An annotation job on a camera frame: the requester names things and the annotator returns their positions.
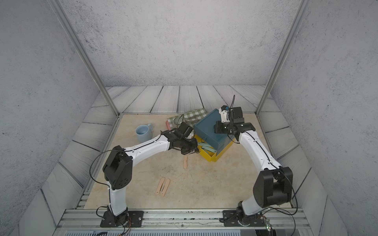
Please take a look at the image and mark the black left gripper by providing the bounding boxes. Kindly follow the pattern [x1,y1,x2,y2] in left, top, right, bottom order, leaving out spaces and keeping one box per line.
[179,137,202,155]

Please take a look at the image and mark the mint green folding knife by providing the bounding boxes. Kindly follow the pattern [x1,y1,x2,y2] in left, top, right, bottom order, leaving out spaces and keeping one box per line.
[198,142,213,149]
[202,146,217,153]

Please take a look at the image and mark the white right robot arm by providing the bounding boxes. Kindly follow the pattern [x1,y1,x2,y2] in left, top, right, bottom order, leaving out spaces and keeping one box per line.
[214,121,294,225]

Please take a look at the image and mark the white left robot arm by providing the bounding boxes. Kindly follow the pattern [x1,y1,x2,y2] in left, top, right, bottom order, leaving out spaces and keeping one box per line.
[102,129,199,217]

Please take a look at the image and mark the teal drawer cabinet box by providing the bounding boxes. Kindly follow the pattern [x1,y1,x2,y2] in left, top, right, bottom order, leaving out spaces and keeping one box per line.
[194,109,231,152]

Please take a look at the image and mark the green striped ceramic cup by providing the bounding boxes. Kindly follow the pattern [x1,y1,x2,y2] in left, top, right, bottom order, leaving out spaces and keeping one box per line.
[173,116,185,128]

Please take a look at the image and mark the green checkered cloth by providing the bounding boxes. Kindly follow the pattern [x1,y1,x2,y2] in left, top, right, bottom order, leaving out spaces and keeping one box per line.
[167,108,207,129]

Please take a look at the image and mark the pink tray under cloth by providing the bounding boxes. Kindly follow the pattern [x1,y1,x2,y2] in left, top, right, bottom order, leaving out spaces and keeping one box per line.
[166,121,171,130]

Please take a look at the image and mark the light blue mug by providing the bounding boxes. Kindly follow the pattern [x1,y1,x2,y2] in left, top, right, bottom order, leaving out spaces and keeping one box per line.
[135,124,153,143]

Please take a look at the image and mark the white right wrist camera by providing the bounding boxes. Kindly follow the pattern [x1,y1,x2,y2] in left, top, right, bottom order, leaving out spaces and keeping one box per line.
[219,105,230,123]

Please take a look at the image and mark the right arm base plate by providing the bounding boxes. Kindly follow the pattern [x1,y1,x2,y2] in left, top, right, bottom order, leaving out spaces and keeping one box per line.
[219,210,266,227]

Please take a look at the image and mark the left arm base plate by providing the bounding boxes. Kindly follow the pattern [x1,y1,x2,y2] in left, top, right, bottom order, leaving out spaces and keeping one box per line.
[100,210,144,228]

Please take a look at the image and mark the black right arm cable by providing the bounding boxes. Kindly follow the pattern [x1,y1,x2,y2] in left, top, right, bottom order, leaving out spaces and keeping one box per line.
[226,94,299,236]

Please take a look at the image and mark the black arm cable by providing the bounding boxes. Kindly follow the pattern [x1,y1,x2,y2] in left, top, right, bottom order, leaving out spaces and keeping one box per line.
[226,94,299,236]
[89,113,195,220]

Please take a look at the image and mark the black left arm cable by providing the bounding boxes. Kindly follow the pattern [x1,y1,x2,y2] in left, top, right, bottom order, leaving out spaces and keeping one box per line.
[89,113,195,220]

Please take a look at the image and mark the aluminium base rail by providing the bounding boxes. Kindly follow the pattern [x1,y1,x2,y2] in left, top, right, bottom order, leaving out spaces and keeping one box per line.
[54,208,313,236]

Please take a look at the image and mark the aluminium frame post right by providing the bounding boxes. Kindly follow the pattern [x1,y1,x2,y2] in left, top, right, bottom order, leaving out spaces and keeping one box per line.
[255,0,311,116]

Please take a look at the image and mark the aluminium frame post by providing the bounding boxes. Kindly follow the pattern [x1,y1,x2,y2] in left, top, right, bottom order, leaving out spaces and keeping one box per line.
[255,0,311,116]
[48,0,120,117]

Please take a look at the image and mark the aluminium frame post left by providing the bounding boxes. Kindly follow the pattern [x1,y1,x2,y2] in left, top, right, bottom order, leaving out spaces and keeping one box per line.
[48,0,120,117]

